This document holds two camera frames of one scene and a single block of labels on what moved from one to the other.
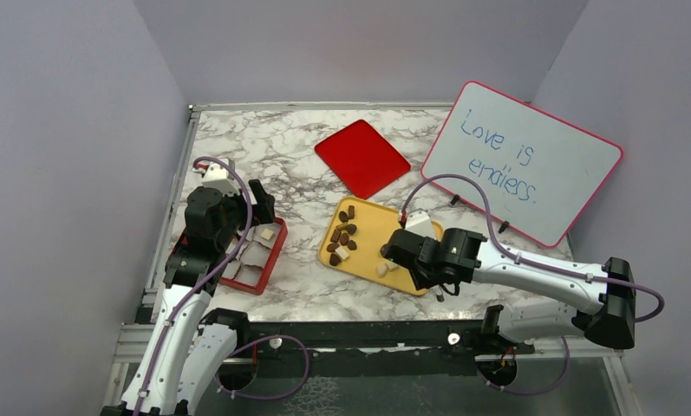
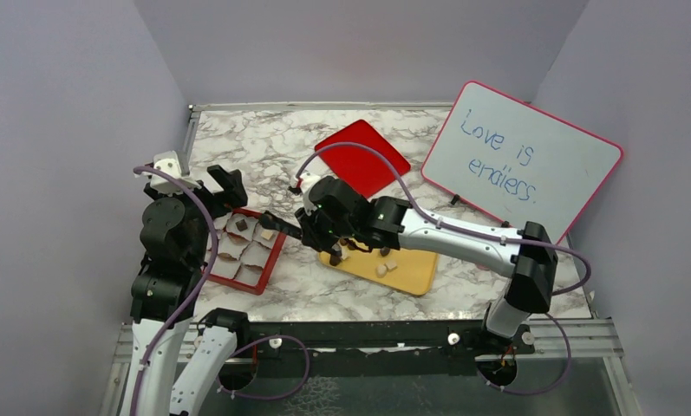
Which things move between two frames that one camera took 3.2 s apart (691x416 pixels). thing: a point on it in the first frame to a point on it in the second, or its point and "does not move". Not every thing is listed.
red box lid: (363, 159) does not move
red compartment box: (252, 260) does not move
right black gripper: (420, 280) to (307, 224)
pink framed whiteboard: (544, 174) does not move
